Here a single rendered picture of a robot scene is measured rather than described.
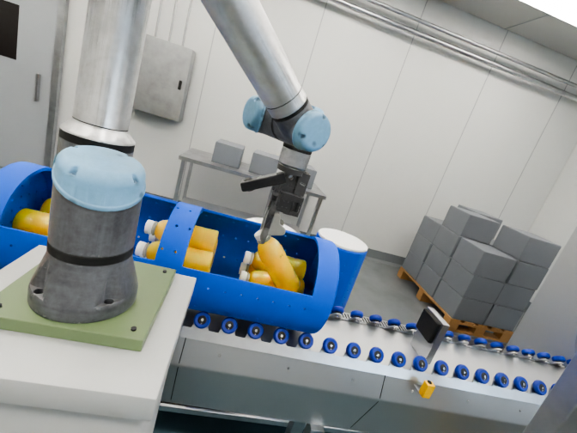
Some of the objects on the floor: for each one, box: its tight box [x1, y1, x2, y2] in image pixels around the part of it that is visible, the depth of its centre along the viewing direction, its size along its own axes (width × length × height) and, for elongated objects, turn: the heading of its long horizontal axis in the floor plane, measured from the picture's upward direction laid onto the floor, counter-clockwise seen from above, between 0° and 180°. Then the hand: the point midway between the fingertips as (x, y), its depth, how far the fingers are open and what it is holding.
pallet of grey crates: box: [397, 204, 562, 343], centre depth 387 cm, size 120×80×119 cm
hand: (261, 234), depth 86 cm, fingers closed on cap, 4 cm apart
